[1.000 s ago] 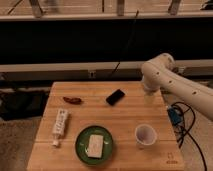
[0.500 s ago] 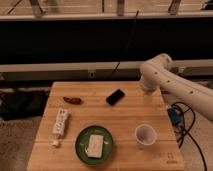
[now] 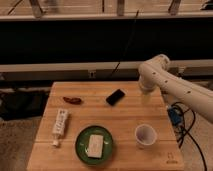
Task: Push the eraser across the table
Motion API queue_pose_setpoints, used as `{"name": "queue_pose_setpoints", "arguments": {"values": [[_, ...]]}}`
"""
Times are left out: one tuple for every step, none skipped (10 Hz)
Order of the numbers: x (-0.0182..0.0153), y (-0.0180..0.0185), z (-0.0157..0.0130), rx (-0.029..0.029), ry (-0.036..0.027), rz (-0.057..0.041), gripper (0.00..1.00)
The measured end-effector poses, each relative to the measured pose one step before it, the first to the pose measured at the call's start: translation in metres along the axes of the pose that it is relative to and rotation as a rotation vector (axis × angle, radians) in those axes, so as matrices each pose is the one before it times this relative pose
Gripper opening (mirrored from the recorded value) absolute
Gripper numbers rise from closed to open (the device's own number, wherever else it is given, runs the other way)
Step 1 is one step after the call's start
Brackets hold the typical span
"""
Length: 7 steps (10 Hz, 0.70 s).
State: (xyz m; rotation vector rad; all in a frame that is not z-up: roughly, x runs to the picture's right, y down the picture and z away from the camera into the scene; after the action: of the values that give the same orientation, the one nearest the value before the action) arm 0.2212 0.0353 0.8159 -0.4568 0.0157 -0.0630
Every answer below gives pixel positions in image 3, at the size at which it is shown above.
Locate black eraser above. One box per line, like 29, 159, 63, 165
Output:
106, 89, 125, 106

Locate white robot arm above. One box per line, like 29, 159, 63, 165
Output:
138, 54, 213, 124

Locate blue connector box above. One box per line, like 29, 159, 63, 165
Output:
167, 108, 182, 126

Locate white paper cup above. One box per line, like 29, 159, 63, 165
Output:
135, 124, 157, 149

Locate white sponge block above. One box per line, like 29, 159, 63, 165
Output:
87, 135, 104, 158

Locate red chili pepper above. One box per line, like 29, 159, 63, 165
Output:
63, 97, 82, 105

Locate green plate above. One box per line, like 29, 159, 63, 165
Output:
75, 125, 114, 166

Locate black floor cables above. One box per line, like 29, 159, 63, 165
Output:
169, 101, 208, 171

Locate black hanging cable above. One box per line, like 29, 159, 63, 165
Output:
107, 9, 140, 80

